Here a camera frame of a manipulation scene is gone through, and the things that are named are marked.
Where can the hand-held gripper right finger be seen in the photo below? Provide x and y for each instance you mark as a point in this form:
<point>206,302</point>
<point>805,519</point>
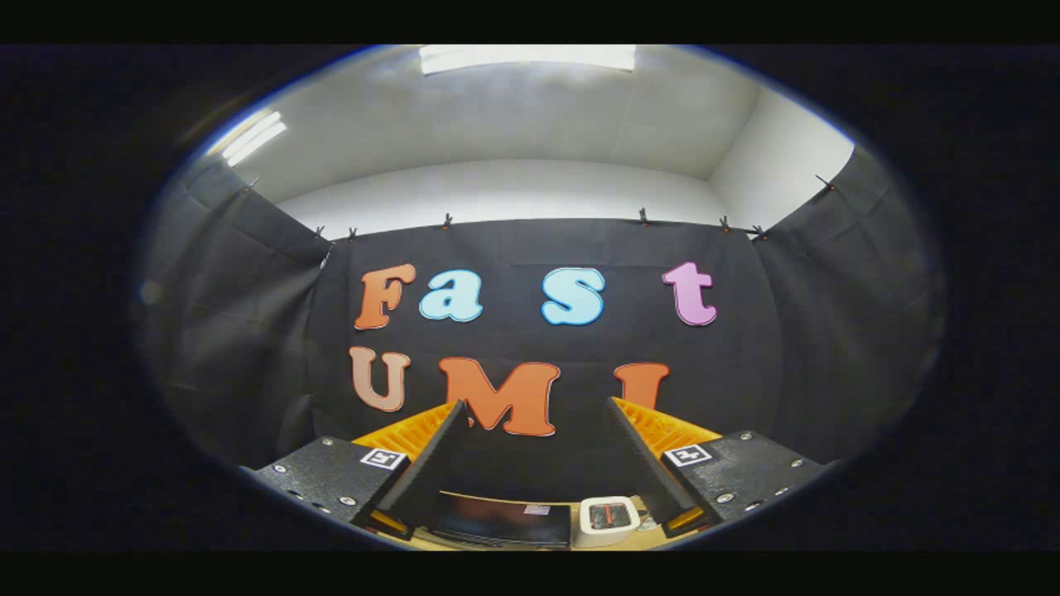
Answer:
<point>642,468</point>

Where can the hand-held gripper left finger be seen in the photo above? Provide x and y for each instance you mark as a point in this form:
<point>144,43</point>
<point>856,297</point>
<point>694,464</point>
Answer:
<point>431,472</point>

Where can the black toaster oven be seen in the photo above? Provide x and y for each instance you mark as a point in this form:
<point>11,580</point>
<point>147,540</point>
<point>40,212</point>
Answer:
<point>497,521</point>

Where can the white pop-up toaster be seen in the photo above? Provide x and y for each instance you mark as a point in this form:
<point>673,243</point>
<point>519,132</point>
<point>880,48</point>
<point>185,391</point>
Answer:
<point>609,534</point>

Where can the row of black cloth clips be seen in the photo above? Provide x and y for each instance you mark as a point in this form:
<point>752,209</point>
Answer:
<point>643,217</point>

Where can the narrow ceiling light strip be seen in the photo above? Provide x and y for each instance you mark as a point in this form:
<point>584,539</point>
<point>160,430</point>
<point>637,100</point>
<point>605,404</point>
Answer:
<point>252,139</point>

